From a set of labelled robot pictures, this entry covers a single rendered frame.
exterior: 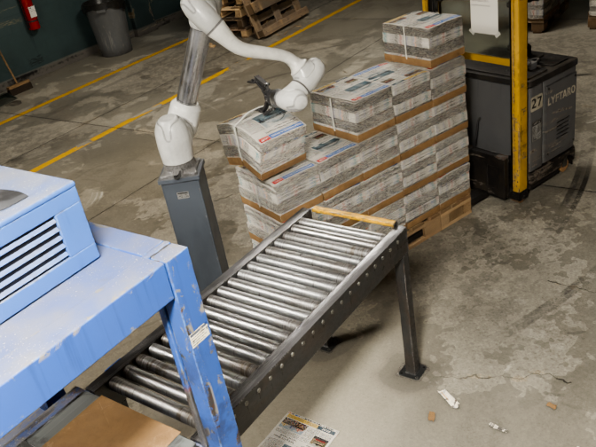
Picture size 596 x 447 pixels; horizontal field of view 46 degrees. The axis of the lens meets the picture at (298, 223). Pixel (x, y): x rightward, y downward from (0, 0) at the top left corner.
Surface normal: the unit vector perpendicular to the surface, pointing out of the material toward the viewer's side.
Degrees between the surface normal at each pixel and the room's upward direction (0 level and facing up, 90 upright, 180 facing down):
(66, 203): 90
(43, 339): 0
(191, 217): 90
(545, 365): 0
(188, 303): 90
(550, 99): 90
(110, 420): 0
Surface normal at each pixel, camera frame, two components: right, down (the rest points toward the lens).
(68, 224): 0.81, 0.17
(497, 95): -0.78, 0.41
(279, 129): 0.04, -0.72
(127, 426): -0.16, -0.86
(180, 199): 0.00, 0.49
